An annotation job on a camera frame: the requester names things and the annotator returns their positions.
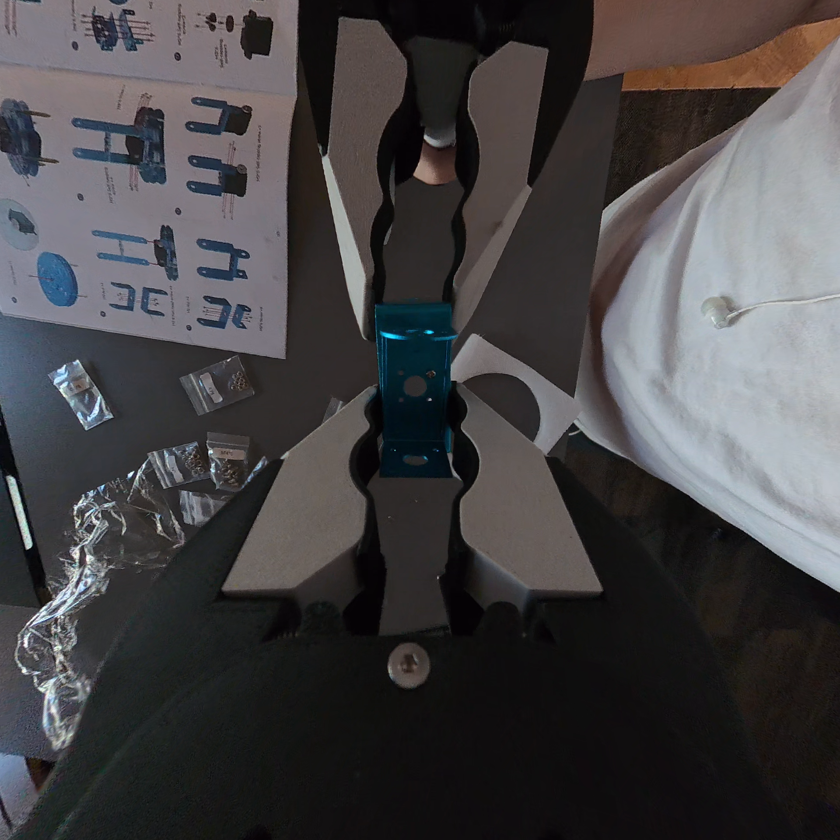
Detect person's right hand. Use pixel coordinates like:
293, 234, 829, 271
413, 143, 462, 188

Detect person in white shirt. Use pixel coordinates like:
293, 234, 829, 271
577, 39, 840, 595

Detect person's right forearm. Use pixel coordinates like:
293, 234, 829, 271
584, 0, 840, 83

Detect clear zip bag white label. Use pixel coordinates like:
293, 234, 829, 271
177, 489, 240, 529

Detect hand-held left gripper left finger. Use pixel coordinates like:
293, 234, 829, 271
222, 384, 388, 635

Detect assembly instruction booklet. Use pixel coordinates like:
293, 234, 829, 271
0, 0, 298, 361

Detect dark grey desk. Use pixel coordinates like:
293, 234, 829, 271
0, 0, 624, 765

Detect white foam sheet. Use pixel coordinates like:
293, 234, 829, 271
320, 333, 582, 458

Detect zip bag of small nuts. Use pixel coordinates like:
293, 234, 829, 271
147, 443, 212, 490

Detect white earbud with cable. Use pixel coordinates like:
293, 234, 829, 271
701, 292, 840, 329

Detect crumpled clear plastic wrap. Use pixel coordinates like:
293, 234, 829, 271
14, 453, 270, 754

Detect zip bag of silver screws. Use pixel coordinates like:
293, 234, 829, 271
206, 431, 250, 490

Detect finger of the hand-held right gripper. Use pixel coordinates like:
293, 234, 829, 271
445, 46, 551, 332
319, 16, 412, 340

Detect small clear zip bag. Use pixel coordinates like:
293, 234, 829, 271
48, 360, 114, 431

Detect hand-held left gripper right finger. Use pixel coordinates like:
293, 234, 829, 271
435, 382, 603, 636

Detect blue short U bracket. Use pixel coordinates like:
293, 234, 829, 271
375, 301, 456, 481

